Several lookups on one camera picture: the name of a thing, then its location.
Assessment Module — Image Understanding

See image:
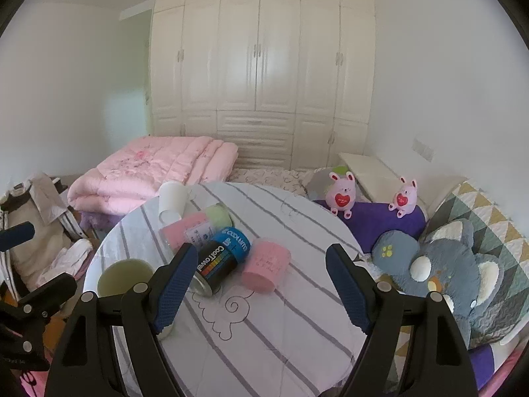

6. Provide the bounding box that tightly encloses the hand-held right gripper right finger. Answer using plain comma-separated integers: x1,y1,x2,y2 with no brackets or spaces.
325,244,485,397

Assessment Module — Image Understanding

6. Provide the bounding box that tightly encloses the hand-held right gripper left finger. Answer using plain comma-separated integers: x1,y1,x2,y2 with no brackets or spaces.
43,242,199,397

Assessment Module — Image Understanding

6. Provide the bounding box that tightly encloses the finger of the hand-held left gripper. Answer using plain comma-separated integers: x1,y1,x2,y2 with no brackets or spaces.
0,272,78,352
0,222,35,252

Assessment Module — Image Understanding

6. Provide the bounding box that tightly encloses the pale yellow cup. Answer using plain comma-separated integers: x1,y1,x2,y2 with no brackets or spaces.
97,258,175,340

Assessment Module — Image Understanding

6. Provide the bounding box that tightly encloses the white cup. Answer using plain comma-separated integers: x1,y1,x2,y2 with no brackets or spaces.
158,181,191,223

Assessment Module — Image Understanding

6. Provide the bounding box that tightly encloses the beige jacket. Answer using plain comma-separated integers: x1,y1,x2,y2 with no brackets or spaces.
0,172,94,299

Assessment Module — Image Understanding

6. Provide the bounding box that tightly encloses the blue and black can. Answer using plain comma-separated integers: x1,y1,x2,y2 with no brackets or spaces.
191,227,251,297

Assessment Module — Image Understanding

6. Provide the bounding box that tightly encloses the white cloth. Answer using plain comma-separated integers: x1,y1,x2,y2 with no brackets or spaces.
36,239,94,287

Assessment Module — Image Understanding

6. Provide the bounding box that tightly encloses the striped white tablecloth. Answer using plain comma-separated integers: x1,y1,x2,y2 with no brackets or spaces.
83,181,375,397

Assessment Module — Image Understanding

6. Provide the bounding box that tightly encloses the purple pillow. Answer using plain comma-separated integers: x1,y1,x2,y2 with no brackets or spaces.
313,199,427,254

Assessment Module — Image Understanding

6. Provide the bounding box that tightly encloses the large pink bunny plush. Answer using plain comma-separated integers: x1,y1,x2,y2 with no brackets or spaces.
325,170,357,220

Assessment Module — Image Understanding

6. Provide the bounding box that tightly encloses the grey koala plush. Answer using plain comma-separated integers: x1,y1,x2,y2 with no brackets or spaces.
371,218,504,350

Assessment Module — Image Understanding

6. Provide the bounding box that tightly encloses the small pink bunny plush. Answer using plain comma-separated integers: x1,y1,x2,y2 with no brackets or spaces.
387,176,418,219

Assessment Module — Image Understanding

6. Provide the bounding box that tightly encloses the grey pillow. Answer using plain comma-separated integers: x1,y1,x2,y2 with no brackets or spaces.
306,167,345,201

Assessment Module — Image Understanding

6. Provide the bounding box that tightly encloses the white pillow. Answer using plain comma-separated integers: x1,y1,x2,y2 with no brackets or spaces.
338,152,468,216

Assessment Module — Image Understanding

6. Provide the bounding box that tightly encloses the folded pink quilt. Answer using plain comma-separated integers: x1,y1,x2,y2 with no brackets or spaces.
67,135,240,216

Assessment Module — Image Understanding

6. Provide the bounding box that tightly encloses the floral bed sheet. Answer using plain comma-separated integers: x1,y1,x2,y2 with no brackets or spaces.
226,167,328,200

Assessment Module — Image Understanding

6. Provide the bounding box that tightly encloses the purple bed sheet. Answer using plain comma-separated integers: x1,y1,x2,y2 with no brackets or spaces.
466,338,522,397

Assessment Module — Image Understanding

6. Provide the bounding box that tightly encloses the patchwork triangle quilt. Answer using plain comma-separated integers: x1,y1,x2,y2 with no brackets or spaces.
417,179,529,350

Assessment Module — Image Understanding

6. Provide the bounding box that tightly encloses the cream wardrobe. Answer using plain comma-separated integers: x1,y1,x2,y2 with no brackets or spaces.
146,0,377,171

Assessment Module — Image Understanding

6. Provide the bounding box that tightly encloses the white wall socket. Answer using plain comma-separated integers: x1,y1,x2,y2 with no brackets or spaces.
413,137,435,162

